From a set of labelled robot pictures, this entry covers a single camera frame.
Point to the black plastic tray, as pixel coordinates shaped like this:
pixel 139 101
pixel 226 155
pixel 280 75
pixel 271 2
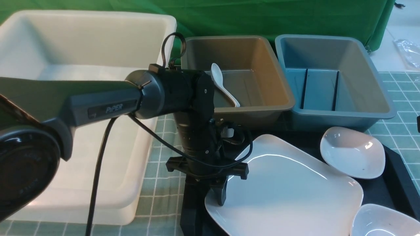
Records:
pixel 393 189

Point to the blue plastic bin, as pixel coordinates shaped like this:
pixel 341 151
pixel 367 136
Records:
pixel 362 98

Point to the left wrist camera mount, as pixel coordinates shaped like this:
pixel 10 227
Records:
pixel 230 132

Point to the clear plastic bag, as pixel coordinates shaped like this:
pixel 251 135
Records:
pixel 409 53

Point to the large white plastic bin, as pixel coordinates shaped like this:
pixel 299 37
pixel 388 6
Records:
pixel 67 198

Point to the white ceramic spoon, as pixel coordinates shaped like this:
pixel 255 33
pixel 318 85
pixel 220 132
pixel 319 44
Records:
pixel 217 77

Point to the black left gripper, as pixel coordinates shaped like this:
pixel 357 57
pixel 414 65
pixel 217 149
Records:
pixel 203 155

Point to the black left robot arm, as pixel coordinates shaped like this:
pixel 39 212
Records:
pixel 175 106

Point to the green backdrop cloth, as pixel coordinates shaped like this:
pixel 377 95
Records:
pixel 262 16

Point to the white small dish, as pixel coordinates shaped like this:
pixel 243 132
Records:
pixel 353 153
pixel 377 220

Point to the brown plastic bin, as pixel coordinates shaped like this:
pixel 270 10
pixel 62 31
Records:
pixel 251 73

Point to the large white rectangular plate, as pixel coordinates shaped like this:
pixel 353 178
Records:
pixel 287 193

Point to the green checked tablecloth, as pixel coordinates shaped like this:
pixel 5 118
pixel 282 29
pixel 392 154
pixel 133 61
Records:
pixel 158 210

